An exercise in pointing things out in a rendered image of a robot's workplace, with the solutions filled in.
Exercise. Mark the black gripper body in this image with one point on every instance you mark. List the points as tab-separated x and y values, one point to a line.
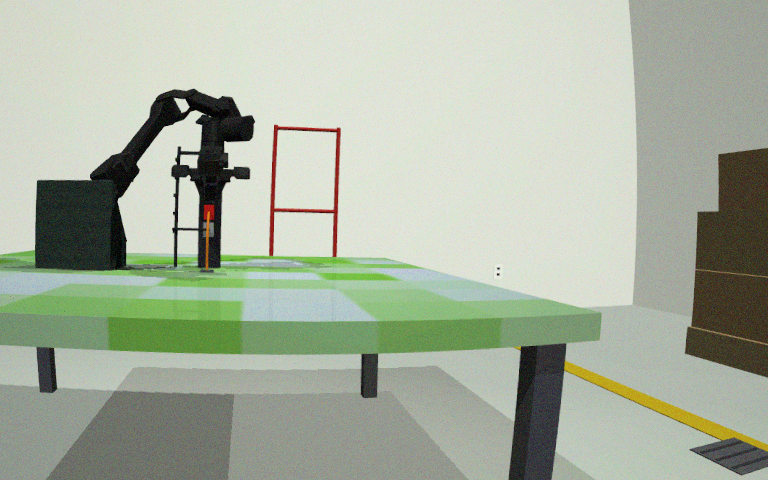
184	170

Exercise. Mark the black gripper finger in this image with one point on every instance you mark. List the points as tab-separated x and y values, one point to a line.
199	186
220	187

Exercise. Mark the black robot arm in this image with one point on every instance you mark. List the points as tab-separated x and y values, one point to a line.
225	123

